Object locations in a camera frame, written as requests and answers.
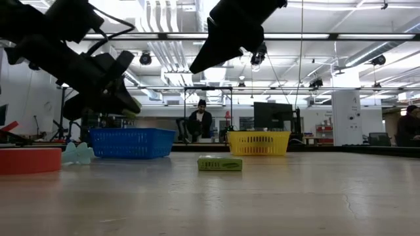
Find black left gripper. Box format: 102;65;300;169
6;35;142;121

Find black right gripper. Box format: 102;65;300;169
189;0;288;73

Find red tape roll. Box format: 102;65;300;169
0;147;62;176

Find blue plastic basket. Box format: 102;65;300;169
89;128;177;160

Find black office chair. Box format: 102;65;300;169
176;117;194;144

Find person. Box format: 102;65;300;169
396;104;420;148
188;99;213;144

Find black computer monitor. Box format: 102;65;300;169
253;102;293;132

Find yellow plastic basket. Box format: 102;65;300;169
226;131;291;157

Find black overhead light bar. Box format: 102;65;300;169
81;31;420;42

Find shelf with red bins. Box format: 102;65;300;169
315;123;334;145

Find white square pillar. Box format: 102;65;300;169
331;88;364;147

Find dark office chair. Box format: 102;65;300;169
367;132;392;148

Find black metal stand frame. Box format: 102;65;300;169
182;86;234;145

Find black left camera cable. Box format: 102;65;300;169
85;5;136;56

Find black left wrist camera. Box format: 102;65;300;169
44;0;106;44

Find black aluminium table frame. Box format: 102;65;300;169
0;141;420;159

